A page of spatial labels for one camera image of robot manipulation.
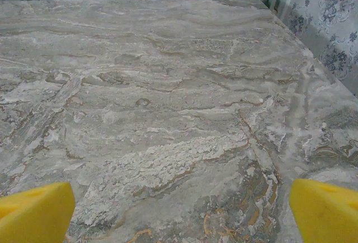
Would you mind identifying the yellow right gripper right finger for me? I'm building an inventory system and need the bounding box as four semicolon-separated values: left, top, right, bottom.
288;177;358;243

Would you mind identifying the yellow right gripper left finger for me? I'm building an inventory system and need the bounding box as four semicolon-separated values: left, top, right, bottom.
0;181;76;243

